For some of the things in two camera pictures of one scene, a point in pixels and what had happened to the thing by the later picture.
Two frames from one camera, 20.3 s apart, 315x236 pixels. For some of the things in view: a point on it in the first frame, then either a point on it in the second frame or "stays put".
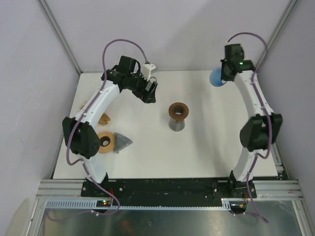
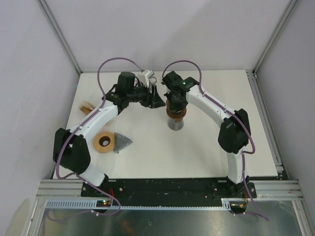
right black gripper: x=223 y=76 → x=175 y=107
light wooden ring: x=110 y=137 stays put
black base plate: x=168 y=188 stays put
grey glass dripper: x=120 y=142 stays put
